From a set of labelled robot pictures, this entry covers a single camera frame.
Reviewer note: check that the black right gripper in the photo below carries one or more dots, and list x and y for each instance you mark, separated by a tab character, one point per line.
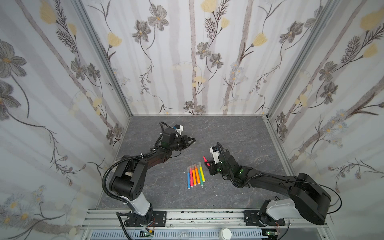
214	167

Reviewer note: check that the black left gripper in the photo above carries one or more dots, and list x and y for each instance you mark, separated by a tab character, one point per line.
184	141

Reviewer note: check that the yellow marker pen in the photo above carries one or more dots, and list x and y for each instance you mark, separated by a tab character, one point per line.
201	173

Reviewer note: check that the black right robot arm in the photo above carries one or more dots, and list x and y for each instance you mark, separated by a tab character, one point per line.
304	197

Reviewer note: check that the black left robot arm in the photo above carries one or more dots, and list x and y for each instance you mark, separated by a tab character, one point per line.
125	179

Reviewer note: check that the orange marker pen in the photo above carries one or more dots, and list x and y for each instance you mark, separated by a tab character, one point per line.
194	175
197	172

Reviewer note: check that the green marker pen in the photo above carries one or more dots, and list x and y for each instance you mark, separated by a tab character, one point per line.
200	177

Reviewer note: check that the thin blue marker pen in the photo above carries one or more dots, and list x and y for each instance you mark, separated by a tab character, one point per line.
188	178

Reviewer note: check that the pink marker pen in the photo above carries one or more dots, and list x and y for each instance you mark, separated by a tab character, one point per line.
191	177

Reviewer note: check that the white round knob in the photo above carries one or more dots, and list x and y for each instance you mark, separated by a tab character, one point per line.
225	234

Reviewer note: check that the right small circuit board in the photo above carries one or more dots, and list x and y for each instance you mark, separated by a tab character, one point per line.
269	234

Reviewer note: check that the small green circuit board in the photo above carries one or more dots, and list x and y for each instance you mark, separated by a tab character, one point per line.
146	233

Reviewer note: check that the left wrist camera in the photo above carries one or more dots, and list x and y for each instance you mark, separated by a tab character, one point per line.
179	128

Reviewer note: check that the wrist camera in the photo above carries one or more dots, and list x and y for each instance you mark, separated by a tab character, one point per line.
179	128
215	151

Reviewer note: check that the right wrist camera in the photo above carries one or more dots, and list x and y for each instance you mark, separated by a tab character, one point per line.
215	151

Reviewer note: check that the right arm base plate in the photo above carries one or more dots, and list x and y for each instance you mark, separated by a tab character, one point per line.
260	218

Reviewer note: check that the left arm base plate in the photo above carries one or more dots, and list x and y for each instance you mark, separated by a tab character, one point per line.
152	219

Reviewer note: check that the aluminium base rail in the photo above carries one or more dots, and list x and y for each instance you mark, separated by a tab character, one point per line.
104	224

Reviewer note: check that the white vented cable duct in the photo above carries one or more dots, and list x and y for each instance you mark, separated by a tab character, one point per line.
198	234

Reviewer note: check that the aluminium right corner post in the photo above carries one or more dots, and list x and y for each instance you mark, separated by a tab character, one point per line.
314	35

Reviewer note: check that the aluminium corner post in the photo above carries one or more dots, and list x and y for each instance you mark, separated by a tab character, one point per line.
314	35
98	47

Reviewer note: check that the aluminium left corner post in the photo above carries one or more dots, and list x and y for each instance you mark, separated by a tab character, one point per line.
98	47

